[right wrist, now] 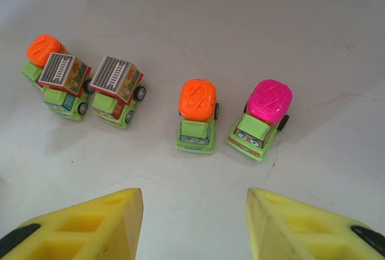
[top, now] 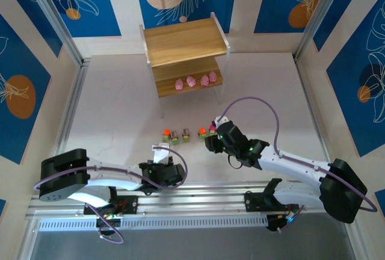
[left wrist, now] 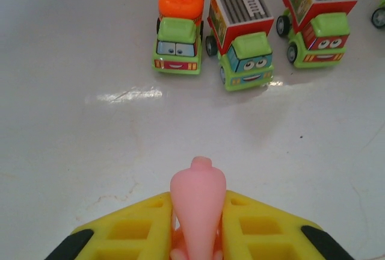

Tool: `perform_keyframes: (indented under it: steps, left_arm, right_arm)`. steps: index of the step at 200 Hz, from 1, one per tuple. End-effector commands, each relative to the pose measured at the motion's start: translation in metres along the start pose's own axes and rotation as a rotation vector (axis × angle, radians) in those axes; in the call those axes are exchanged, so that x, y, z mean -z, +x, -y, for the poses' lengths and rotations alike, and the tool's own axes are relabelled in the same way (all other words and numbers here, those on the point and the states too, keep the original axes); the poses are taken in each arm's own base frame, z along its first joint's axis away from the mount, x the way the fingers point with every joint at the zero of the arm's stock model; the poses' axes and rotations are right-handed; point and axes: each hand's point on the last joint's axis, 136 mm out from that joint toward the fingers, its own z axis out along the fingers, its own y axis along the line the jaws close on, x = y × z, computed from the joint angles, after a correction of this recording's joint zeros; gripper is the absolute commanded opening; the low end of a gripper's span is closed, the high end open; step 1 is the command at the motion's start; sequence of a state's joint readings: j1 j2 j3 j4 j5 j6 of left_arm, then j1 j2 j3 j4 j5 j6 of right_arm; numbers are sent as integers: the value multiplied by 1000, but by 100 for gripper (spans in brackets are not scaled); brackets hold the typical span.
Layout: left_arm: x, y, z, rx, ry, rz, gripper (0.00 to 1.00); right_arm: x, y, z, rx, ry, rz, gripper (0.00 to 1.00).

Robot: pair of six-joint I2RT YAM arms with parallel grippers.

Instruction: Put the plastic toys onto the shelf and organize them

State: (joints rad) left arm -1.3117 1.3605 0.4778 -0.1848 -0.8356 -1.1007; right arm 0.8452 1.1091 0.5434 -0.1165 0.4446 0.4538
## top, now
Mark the pink-top green toy truck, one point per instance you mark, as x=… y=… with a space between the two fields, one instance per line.
x=212 y=128

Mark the wooden two-tier shelf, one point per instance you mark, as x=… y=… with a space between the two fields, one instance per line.
x=183 y=40

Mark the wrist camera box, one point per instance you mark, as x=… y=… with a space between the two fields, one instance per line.
x=161 y=154
x=224 y=120

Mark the aluminium frame post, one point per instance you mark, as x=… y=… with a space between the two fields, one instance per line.
x=55 y=16
x=319 y=16

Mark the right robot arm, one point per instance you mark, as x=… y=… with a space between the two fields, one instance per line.
x=343 y=193

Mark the grey-top green toy truck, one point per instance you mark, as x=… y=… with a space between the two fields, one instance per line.
x=185 y=135
x=174 y=139

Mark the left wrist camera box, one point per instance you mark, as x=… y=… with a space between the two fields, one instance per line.
x=161 y=154

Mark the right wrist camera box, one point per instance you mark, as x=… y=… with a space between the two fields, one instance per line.
x=224 y=120

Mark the orange-top green toy truck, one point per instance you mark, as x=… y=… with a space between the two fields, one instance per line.
x=202 y=134
x=166 y=135

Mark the aluminium side rail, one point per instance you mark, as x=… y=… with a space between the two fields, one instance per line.
x=303 y=85
x=76 y=91

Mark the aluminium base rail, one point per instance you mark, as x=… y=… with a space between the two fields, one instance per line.
x=195 y=199

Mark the pink plastic toy pig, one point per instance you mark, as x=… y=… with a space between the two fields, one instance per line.
x=213 y=76
x=191 y=81
x=179 y=85
x=204 y=80

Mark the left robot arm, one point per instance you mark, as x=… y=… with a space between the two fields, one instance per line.
x=66 y=178

